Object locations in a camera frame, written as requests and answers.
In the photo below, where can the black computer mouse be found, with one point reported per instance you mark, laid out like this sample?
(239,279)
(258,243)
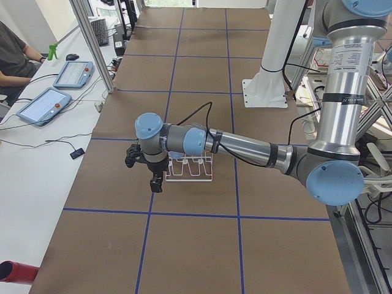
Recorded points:
(72,57)

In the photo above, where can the white camera mast pillar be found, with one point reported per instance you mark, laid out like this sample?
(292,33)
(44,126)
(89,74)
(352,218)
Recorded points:
(267,88)

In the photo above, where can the red cylinder object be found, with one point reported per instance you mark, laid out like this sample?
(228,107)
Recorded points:
(18,273)

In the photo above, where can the far blue teach pendant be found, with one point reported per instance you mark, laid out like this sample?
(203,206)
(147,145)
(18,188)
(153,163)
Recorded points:
(74,75)

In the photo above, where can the small black sensor puck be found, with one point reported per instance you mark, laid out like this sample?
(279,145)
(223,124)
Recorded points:
(77,153)

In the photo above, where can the aluminium frame post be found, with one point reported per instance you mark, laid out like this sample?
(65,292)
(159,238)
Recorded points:
(89,36)

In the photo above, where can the seated person dark shirt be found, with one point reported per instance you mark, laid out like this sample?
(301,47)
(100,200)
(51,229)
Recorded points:
(19,63)

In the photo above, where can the white wire cup holder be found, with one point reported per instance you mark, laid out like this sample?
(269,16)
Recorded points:
(190,169)

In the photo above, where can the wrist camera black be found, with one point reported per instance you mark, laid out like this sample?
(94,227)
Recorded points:
(134,155)

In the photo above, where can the green plastic clamp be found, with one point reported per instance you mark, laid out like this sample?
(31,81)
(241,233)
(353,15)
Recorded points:
(52,54)

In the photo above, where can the black keyboard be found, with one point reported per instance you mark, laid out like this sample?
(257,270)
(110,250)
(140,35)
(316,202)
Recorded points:
(100,31)

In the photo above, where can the blue teach pendant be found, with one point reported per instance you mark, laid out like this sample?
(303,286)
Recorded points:
(42,109)
(74,75)

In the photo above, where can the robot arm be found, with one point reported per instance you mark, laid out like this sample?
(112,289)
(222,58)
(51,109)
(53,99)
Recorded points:
(328,167)

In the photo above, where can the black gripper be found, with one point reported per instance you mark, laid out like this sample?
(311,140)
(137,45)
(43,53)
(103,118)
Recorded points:
(154,168)

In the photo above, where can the near blue teach pendant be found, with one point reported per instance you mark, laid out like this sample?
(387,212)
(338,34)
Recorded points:
(42,109)

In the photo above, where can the light blue plastic cup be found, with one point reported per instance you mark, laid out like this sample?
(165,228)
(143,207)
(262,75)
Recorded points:
(175,155)

